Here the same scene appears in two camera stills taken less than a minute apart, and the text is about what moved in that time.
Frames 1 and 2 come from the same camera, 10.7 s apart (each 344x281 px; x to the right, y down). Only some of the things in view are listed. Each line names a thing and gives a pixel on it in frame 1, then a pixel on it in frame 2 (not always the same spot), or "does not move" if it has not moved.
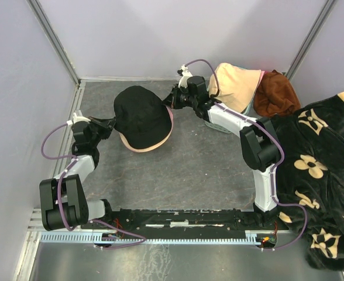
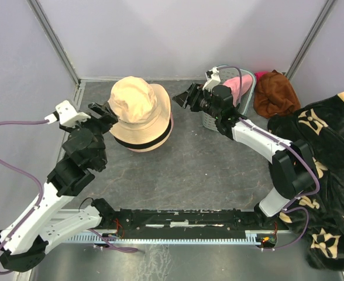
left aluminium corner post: (39, 14) does not move
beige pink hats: (237, 85) → (144, 111)
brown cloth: (275, 95) does not move
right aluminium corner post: (326, 12) does not move
